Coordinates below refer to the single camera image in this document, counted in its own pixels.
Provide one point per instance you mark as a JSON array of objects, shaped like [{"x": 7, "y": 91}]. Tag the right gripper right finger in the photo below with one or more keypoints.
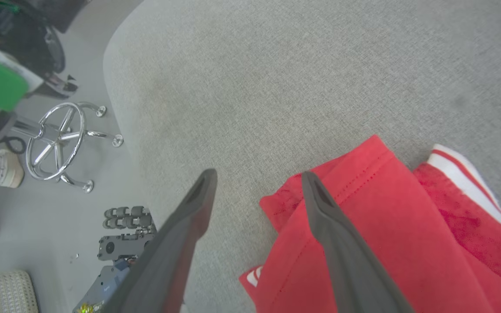
[{"x": 346, "y": 261}]

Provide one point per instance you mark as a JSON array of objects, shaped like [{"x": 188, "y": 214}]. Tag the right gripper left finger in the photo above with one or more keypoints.
[{"x": 176, "y": 243}]

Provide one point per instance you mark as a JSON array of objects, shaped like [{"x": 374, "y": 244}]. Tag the red basketball jersey white sleeves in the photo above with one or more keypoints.
[{"x": 385, "y": 226}]

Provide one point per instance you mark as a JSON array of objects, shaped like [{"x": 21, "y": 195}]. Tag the grey robot wheeled base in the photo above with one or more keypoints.
[{"x": 122, "y": 248}]

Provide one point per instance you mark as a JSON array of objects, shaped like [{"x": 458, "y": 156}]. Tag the chrome stool base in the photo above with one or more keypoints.
[{"x": 57, "y": 139}]

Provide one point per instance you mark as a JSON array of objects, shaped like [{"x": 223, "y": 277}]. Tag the white woven basket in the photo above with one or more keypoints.
[{"x": 7, "y": 291}]

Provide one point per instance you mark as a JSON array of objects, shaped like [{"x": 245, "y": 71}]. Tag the grey fabric sofa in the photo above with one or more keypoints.
[{"x": 298, "y": 78}]

